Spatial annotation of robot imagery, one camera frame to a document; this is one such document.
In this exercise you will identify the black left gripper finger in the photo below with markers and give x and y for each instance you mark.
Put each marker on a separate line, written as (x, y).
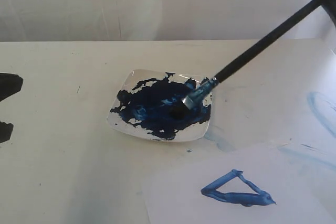
(5, 131)
(10, 84)

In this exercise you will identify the black paintbrush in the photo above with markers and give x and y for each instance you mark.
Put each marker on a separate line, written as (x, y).
(196, 96)

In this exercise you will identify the white paper sheet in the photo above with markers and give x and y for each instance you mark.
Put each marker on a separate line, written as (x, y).
(253, 185)

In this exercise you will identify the white backdrop curtain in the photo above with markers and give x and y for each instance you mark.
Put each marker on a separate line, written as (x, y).
(93, 20)

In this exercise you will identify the white square paint plate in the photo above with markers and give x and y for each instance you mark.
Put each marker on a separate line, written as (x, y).
(141, 107)

